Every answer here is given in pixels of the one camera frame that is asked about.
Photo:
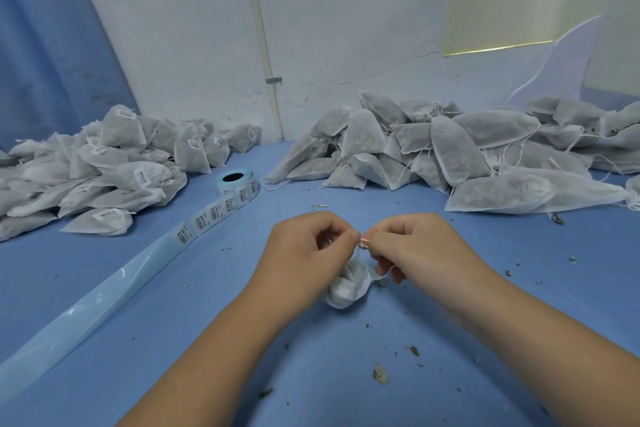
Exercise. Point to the person's right hand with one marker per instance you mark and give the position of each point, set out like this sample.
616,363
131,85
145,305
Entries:
430,251

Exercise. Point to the person's left hand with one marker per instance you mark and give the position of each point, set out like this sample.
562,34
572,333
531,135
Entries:
295,262

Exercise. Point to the white herb sachet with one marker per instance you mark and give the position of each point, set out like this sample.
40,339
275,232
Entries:
350,287

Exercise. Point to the blue label roll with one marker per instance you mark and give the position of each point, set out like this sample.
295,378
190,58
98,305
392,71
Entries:
205,219

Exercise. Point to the pile of unlabelled herb bags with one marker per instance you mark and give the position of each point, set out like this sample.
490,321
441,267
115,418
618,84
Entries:
470,151

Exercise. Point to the pile of labelled herb bags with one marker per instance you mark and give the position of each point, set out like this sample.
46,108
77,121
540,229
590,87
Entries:
110,171

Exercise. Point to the person's right forearm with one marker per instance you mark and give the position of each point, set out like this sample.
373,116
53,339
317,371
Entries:
560,352

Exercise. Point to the person's left forearm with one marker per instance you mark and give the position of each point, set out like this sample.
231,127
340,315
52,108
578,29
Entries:
200,372

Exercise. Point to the dried herb crumb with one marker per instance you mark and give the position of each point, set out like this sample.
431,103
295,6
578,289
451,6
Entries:
380,374

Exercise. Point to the grey pipe clamp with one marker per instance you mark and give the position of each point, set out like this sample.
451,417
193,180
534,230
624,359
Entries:
274,79

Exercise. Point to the white curved board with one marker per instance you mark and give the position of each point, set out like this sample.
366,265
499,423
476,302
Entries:
560,66

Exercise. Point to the large beige panel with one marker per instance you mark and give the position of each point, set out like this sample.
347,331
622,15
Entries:
618,61

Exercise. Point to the blue curtain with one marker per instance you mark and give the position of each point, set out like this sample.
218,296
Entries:
50,31

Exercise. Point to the white wall pipe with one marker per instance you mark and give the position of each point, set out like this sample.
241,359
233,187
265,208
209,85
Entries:
262,31

